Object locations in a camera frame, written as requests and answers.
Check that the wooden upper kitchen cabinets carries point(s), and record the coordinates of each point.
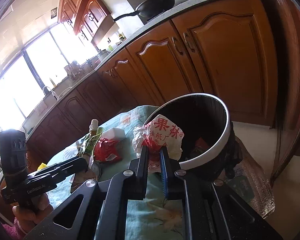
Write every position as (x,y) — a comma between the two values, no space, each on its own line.
(89,19)

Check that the white foam block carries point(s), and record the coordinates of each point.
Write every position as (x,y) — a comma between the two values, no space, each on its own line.
(114,134)

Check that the wooden kitchen cabinets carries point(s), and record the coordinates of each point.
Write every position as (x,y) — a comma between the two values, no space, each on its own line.
(223,47)
(89,19)

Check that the person's left hand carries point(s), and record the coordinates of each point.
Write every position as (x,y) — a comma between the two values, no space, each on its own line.
(27,219)

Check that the floral teal tablecloth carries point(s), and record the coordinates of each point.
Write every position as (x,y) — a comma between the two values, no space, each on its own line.
(154,217)

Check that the white lidded ceramic pot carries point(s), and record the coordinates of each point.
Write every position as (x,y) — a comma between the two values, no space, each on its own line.
(102,54)

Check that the wooden lower kitchen cabinets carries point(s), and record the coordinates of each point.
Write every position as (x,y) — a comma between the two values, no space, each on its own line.
(223,47)

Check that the green sauce bottle pouch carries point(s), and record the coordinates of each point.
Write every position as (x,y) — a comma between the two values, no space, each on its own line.
(91,139)

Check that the chrome sink faucet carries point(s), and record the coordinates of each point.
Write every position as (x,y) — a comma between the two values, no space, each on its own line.
(47,90)

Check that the white paper wrapper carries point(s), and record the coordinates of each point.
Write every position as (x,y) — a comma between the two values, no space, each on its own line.
(157,133)

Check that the crushed green soda can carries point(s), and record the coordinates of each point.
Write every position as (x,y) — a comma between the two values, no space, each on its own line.
(96,168)

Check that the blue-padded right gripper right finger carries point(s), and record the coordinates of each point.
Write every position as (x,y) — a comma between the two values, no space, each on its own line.
(211,209)

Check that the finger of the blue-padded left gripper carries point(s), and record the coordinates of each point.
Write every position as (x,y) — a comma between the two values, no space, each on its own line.
(59,171)

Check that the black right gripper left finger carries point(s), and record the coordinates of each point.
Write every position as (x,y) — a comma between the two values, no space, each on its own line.
(97,210)

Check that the white-rimmed black trash bin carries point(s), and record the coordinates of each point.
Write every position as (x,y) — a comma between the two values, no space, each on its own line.
(209,146)

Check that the black wok with handle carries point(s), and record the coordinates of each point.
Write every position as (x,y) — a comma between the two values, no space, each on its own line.
(149,9)

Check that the red snack bag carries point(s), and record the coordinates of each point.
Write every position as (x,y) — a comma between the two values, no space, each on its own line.
(105,151)

